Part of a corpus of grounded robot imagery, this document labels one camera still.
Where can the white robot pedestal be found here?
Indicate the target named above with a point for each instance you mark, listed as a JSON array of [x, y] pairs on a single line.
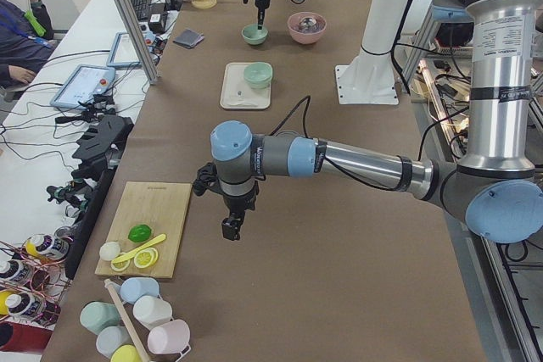
[[369, 78]]

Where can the beige plastic tray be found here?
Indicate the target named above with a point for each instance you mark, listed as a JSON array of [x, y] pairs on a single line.
[[237, 94]]

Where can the white garlic toy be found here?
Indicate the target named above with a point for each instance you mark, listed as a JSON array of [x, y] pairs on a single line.
[[109, 251]]

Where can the green lime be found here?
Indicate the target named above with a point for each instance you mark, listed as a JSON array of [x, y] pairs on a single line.
[[140, 233]]

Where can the grey folded cloth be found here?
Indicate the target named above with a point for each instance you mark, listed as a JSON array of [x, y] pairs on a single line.
[[189, 39]]

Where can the person in dark jacket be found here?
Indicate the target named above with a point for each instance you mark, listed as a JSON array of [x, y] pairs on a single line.
[[23, 50]]

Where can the blue plastic cup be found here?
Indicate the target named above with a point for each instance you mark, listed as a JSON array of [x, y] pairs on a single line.
[[136, 287]]

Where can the teach pendant tablet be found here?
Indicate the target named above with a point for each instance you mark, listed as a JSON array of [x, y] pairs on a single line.
[[85, 82], [122, 54]]

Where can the white plastic cup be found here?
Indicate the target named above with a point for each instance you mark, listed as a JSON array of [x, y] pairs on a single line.
[[152, 312]]

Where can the yellow plastic knife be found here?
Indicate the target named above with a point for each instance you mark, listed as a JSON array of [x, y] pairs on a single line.
[[131, 254]]

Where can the wooden cutting board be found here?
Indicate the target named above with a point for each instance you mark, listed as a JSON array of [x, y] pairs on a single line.
[[163, 208]]

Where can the yellow plastic cup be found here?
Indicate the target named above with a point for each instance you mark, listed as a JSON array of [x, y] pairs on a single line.
[[126, 353]]

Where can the lemon slice toy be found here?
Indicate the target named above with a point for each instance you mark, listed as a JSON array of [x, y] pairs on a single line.
[[146, 258]]

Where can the pink bowl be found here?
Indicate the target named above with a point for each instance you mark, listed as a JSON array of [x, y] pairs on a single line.
[[305, 38]]

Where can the metal spoon in bowl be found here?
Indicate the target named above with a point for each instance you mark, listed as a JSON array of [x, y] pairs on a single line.
[[308, 24]]

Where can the aluminium frame post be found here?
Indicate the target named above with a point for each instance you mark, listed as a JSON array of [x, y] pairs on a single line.
[[130, 22]]

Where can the green bowl from tray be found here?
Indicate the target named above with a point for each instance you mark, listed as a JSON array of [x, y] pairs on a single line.
[[259, 85]]

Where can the green plastic cup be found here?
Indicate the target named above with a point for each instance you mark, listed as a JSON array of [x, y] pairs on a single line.
[[96, 316]]

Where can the near teach pendant tablet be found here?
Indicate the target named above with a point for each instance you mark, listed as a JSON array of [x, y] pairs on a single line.
[[85, 82]]

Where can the grey plastic cup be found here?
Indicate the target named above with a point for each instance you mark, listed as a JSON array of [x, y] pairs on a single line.
[[110, 339]]

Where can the pink plastic cup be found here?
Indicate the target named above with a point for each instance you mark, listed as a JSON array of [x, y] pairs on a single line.
[[172, 337]]

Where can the far teach pendant tablet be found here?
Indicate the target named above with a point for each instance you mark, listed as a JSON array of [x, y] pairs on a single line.
[[122, 54]]

